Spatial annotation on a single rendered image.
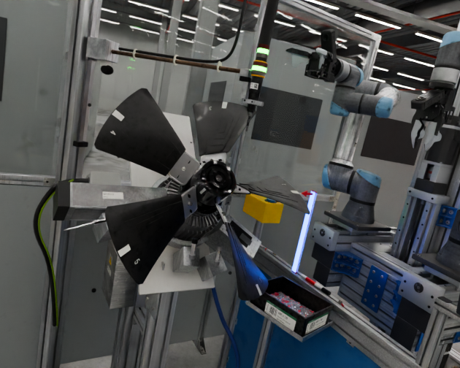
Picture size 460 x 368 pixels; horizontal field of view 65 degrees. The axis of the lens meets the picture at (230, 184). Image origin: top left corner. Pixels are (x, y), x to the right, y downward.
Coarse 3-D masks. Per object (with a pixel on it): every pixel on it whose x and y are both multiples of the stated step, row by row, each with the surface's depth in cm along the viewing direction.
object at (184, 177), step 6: (186, 156) 108; (180, 162) 109; (186, 162) 109; (192, 162) 109; (198, 162) 109; (174, 168) 109; (180, 168) 109; (186, 168) 109; (192, 168) 109; (168, 174) 109; (174, 174) 110; (180, 174) 110; (186, 174) 110; (192, 174) 110; (180, 180) 110; (186, 180) 110
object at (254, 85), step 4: (252, 76) 109; (256, 76) 108; (252, 80) 109; (256, 80) 108; (260, 80) 108; (252, 84) 109; (256, 84) 108; (260, 84) 109; (252, 88) 109; (256, 88) 108; (260, 88) 109; (252, 92) 109; (256, 92) 109; (260, 92) 110; (248, 96) 110; (252, 96) 109; (256, 96) 109; (256, 100) 110; (248, 104) 111; (252, 104) 110; (248, 108) 110; (252, 108) 110
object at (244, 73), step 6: (240, 72) 110; (246, 72) 109; (240, 78) 110; (246, 78) 109; (246, 84) 110; (246, 90) 110; (240, 96) 111; (246, 96) 111; (246, 102) 108; (252, 102) 107; (258, 102) 108
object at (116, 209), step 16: (112, 208) 86; (128, 208) 88; (144, 208) 92; (160, 208) 95; (176, 208) 100; (112, 224) 86; (128, 224) 89; (144, 224) 92; (160, 224) 96; (176, 224) 102; (112, 240) 86; (128, 240) 89; (144, 240) 92; (160, 240) 98; (128, 256) 89; (144, 256) 93; (144, 272) 94
